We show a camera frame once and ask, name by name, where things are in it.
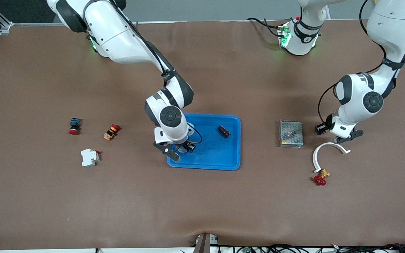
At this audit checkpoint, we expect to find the blue plastic tray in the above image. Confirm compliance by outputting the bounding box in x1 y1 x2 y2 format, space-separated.
167 113 242 171

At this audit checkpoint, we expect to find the white semicircular pipe clamp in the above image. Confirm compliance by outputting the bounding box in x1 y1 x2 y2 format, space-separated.
312 142 351 173

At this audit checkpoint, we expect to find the metal mesh power supply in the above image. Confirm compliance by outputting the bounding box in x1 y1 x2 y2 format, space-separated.
279 120 304 148

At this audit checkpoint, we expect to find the brass valve red handwheel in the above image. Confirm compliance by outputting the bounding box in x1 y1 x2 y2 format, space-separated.
313 169 331 187

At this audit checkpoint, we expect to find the orange red-capped push button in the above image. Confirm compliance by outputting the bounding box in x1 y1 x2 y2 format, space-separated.
103 124 121 141

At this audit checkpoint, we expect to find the white circuit breaker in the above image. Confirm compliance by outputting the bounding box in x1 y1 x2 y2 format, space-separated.
81 149 101 167

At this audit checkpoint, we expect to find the red mushroom button blue base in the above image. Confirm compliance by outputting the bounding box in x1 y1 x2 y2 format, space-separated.
69 118 82 135

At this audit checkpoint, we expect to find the brown table mat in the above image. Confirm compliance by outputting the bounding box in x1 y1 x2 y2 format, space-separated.
0 20 405 251

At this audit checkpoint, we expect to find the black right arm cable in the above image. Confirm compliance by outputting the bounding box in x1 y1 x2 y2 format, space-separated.
108 0 204 144

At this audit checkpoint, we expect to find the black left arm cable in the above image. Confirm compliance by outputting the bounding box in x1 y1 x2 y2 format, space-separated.
317 0 400 123

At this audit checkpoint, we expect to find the grey mount bracket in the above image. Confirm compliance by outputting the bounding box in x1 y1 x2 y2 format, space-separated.
193 233 220 253

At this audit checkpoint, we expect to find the black arm base cable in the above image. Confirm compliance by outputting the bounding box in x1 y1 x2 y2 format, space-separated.
247 17 282 38

